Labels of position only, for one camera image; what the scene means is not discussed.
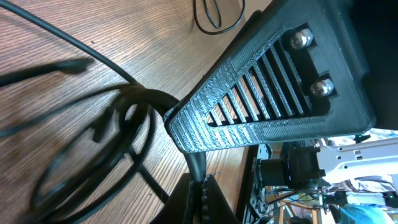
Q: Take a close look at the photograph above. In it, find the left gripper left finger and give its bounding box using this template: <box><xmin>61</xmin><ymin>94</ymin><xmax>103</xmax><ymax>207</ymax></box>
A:
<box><xmin>150</xmin><ymin>174</ymin><xmax>193</xmax><ymax>224</ymax></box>

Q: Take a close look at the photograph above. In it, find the thick black USB cable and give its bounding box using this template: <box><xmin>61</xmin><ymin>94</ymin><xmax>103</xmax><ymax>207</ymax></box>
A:
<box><xmin>0</xmin><ymin>0</ymin><xmax>208</xmax><ymax>224</ymax></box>

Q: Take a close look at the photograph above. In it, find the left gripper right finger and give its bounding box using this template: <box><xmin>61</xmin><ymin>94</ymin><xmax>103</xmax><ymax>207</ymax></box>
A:
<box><xmin>201</xmin><ymin>174</ymin><xmax>241</xmax><ymax>224</ymax></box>

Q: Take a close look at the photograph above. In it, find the thin black USB cable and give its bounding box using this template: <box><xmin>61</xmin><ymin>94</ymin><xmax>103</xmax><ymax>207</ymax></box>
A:
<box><xmin>192</xmin><ymin>0</ymin><xmax>246</xmax><ymax>35</ymax></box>

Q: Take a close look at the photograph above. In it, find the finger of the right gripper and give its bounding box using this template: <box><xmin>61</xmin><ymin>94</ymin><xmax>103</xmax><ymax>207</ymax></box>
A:
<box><xmin>165</xmin><ymin>1</ymin><xmax>376</xmax><ymax>153</ymax></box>

